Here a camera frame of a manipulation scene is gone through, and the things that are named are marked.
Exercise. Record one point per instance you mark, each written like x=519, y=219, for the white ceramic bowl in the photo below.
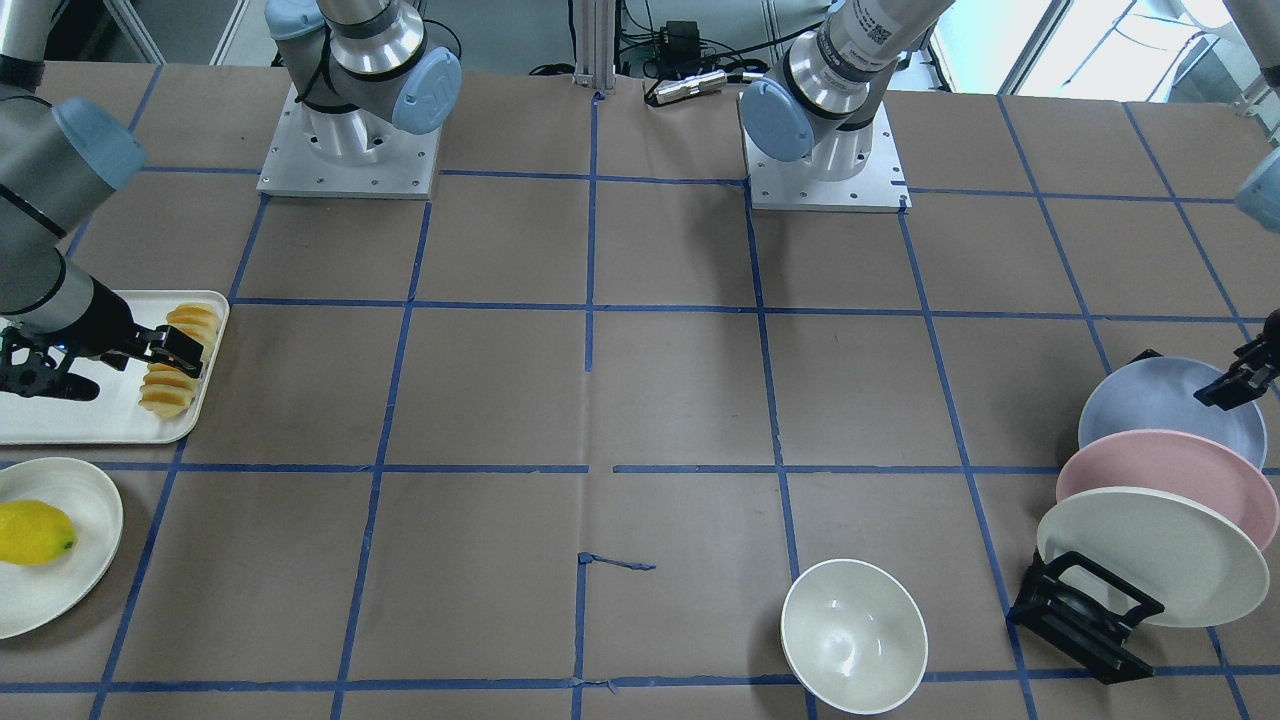
x=854, y=636

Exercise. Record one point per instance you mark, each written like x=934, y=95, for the silver cylindrical connector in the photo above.
x=669, y=91

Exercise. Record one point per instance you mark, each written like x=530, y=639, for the black power adapter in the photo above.
x=679, y=41

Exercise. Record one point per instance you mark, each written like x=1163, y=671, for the blue plate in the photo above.
x=1159, y=392

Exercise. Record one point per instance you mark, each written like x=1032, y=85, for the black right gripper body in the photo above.
x=113, y=329

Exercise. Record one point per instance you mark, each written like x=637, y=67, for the pink plate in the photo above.
x=1179, y=463

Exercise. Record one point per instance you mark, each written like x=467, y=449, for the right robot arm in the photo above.
x=347, y=59

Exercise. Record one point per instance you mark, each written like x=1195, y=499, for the black plate rack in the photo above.
x=1079, y=626

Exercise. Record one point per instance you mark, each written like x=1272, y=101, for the white plate with lemon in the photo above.
x=33, y=595

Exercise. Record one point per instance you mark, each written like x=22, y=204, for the aluminium frame post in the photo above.
x=594, y=38

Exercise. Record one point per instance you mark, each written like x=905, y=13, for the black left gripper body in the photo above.
x=1243, y=378

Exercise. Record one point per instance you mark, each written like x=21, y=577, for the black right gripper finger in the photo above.
x=173, y=348

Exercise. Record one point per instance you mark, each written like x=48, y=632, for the yellow lemon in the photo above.
x=34, y=532

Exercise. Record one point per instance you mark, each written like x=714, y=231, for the white rectangular tray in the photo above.
x=115, y=417

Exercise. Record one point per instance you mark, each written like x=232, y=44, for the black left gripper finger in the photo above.
x=1233, y=389

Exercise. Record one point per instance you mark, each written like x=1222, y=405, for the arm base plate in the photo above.
x=353, y=155
x=850, y=171

